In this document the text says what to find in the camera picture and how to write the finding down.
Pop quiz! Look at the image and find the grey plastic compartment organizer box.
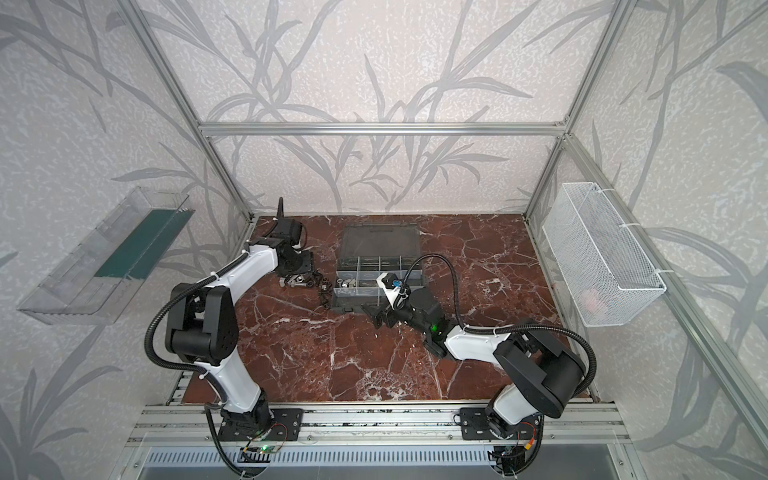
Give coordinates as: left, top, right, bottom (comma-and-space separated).
331, 223, 422, 314

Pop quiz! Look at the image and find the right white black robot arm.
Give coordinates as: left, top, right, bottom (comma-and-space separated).
363, 280, 597, 438

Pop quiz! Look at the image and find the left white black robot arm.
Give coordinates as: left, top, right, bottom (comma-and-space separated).
144, 216, 313, 432

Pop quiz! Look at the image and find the pile of black nuts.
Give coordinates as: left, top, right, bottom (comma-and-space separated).
313, 270, 333, 310

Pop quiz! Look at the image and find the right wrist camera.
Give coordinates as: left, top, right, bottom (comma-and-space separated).
376, 273, 408, 310

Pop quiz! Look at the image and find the right black corrugated cable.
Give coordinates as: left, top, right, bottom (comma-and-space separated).
401, 253, 599, 397

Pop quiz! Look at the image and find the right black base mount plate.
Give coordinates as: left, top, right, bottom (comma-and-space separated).
453, 407, 543, 441

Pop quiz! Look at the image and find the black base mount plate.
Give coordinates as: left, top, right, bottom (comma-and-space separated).
453, 407, 543, 441
217, 408, 304, 442

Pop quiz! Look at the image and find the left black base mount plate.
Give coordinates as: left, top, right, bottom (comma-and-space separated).
217, 408, 304, 442

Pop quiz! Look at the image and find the white wire mesh basket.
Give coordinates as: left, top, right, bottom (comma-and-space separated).
543, 182, 667, 327

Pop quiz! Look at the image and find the clear plastic wall bin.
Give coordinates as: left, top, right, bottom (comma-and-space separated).
18, 187, 195, 325

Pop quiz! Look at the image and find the aluminium front rail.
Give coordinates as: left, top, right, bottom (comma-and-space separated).
125, 401, 632, 447

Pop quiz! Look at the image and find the aluminium cage frame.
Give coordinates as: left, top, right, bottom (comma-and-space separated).
117, 1, 767, 449

